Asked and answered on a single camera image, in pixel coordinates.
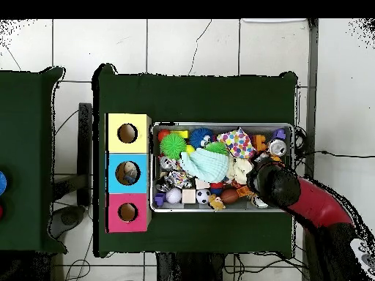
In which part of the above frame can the mint green cloth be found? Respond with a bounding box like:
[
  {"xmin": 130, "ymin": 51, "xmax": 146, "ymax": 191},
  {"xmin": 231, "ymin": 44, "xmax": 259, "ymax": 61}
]
[{"xmin": 180, "ymin": 147, "xmax": 231, "ymax": 184}]

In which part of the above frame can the polka dot cloth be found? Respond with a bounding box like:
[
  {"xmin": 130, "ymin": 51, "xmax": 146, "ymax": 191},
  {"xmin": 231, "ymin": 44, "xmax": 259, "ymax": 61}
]
[{"xmin": 216, "ymin": 127, "xmax": 256, "ymax": 160}]

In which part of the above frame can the cream cloth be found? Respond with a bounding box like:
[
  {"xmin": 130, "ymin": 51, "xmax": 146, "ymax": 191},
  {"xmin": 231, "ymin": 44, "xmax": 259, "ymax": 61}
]
[{"xmin": 227, "ymin": 157, "xmax": 254, "ymax": 185}]

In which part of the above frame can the wooden box with three holes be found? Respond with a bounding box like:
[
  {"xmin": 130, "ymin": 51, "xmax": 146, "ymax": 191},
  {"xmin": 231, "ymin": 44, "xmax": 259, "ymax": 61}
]
[{"xmin": 104, "ymin": 112, "xmax": 152, "ymax": 233}]

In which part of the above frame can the green spiky ball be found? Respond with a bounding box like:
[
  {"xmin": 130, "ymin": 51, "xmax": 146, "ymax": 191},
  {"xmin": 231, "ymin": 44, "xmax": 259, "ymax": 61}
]
[{"xmin": 160, "ymin": 132, "xmax": 188, "ymax": 159}]

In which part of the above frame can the blue spiky ball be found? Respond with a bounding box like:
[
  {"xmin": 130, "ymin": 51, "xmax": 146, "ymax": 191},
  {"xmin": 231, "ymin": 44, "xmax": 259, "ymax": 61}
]
[{"xmin": 189, "ymin": 127, "xmax": 216, "ymax": 149}]

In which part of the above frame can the white baseball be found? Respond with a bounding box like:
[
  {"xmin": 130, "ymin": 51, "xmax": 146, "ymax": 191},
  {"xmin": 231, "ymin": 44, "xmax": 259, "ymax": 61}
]
[{"xmin": 166, "ymin": 187, "xmax": 182, "ymax": 204}]

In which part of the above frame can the small soccer ball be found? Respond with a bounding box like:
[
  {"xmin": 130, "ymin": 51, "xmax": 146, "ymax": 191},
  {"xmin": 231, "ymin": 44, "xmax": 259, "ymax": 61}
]
[{"xmin": 196, "ymin": 188, "xmax": 212, "ymax": 206}]

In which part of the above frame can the brown monkey plush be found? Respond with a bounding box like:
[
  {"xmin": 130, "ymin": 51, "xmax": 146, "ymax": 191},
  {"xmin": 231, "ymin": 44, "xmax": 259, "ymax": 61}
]
[{"xmin": 208, "ymin": 195, "xmax": 226, "ymax": 211}]

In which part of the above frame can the dark green tablecloth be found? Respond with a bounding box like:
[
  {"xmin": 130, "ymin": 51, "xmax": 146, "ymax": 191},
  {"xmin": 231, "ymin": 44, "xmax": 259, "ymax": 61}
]
[{"xmin": 92, "ymin": 63, "xmax": 300, "ymax": 258}]

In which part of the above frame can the small brown football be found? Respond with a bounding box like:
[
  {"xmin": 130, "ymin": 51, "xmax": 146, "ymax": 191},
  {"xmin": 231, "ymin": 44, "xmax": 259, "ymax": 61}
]
[{"xmin": 220, "ymin": 188, "xmax": 240, "ymax": 205}]

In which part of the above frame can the silver soda can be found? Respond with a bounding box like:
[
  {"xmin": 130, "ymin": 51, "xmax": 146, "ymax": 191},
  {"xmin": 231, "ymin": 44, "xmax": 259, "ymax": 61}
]
[{"xmin": 267, "ymin": 138, "xmax": 288, "ymax": 157}]

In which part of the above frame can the black upright panel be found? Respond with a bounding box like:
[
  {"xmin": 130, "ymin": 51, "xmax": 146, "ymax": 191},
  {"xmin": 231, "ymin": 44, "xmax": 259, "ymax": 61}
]
[{"xmin": 78, "ymin": 103, "xmax": 94, "ymax": 207}]

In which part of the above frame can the side table with green cloth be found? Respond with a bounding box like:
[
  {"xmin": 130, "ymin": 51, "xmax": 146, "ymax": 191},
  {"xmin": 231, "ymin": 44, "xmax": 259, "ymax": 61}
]
[{"xmin": 0, "ymin": 65, "xmax": 67, "ymax": 254}]

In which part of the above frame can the blue round object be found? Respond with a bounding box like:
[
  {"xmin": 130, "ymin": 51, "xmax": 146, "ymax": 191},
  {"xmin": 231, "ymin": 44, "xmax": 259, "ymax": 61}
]
[{"xmin": 0, "ymin": 169, "xmax": 8, "ymax": 197}]

